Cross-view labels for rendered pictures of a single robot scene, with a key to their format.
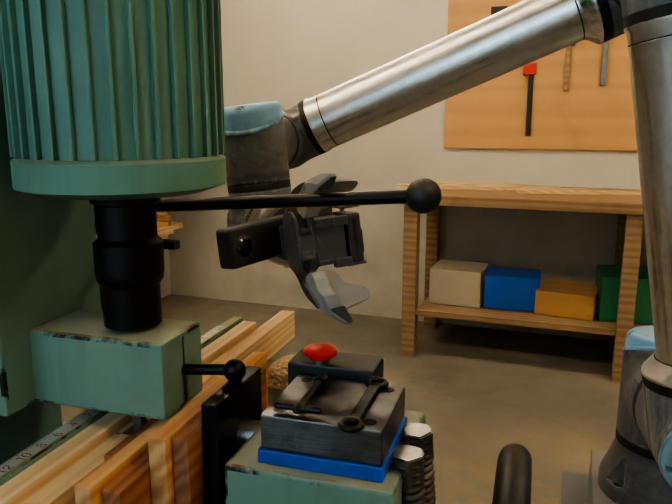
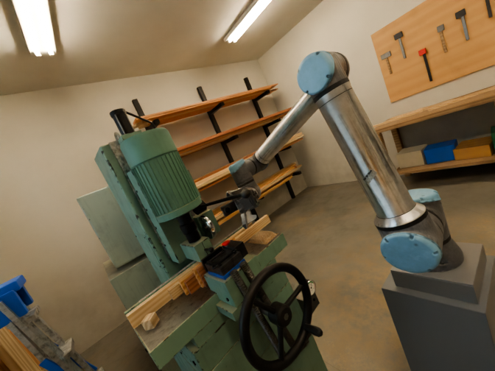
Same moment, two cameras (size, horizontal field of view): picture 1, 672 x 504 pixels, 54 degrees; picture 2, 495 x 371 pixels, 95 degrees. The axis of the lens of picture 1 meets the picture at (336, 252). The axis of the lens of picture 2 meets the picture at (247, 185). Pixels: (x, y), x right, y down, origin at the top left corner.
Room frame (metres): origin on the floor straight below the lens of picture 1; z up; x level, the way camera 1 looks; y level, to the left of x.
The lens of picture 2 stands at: (0.02, -0.53, 1.29)
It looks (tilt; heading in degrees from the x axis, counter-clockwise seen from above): 9 degrees down; 35
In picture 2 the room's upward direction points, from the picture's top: 24 degrees counter-clockwise
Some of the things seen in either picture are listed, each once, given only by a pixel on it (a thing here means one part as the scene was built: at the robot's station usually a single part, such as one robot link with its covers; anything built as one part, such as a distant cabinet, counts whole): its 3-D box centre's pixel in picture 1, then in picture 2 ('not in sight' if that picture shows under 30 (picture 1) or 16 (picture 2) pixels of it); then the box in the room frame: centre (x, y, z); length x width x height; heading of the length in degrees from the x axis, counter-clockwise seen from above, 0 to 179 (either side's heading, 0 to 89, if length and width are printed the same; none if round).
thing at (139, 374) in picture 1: (119, 367); (198, 249); (0.58, 0.20, 0.99); 0.14 x 0.07 x 0.09; 73
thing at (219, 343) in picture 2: not in sight; (210, 292); (0.61, 0.30, 0.76); 0.57 x 0.45 x 0.09; 73
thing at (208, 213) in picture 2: not in sight; (206, 224); (0.78, 0.32, 1.02); 0.09 x 0.07 x 0.12; 163
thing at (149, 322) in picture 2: not in sight; (150, 321); (0.31, 0.21, 0.92); 0.03 x 0.03 x 0.03; 25
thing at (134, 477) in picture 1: (193, 444); (214, 266); (0.56, 0.13, 0.92); 0.25 x 0.02 x 0.05; 163
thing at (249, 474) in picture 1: (332, 484); (234, 276); (0.51, 0.00, 0.91); 0.15 x 0.14 x 0.09; 163
